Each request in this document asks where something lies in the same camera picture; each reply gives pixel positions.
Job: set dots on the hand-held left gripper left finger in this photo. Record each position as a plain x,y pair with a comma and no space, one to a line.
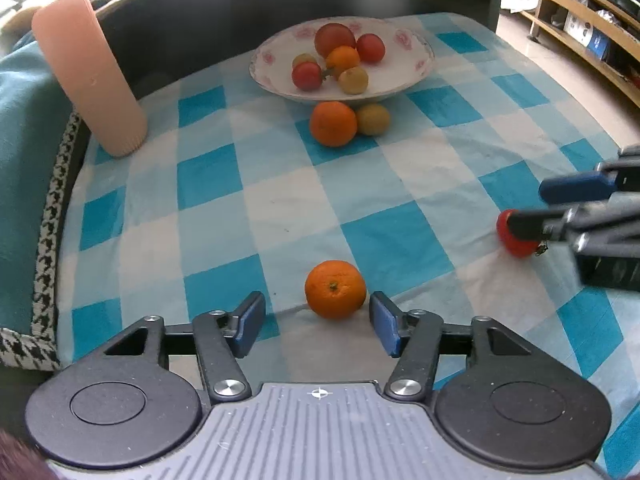
250,322

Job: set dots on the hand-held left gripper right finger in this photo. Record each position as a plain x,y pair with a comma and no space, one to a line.
385,325

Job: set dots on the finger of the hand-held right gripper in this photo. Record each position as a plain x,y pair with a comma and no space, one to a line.
575,187
530,222

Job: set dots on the small red fruit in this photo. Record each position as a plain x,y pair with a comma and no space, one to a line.
520,247

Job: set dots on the white floral plate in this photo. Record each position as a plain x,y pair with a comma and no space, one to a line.
400,70

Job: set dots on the small red cherry tomato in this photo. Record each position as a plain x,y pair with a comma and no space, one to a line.
370,48

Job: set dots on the small orange mandarin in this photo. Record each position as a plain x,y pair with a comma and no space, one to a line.
343,59

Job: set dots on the red tomato with stem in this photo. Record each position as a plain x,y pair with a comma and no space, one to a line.
306,76

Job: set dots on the large dull red tomato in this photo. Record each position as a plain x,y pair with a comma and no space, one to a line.
334,37

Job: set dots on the person's left forearm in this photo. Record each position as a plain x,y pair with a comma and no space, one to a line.
15,460

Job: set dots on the blue checked tablecloth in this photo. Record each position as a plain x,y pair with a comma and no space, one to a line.
400,240

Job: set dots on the blue box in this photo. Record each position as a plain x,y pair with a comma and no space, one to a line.
597,42

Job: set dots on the wooden shelf unit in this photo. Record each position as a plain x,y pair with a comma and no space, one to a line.
550,20

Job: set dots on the brown longan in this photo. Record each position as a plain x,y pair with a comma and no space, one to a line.
353,80
373,119
302,59

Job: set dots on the houndstooth patterned cloth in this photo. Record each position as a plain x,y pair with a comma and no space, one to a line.
47,260

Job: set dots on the teal blanket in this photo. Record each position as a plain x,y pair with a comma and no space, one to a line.
25,160

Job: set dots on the tall pink ribbed container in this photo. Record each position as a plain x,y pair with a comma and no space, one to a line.
85,70

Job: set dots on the black curved furniture panel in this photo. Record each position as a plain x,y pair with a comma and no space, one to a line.
200,25

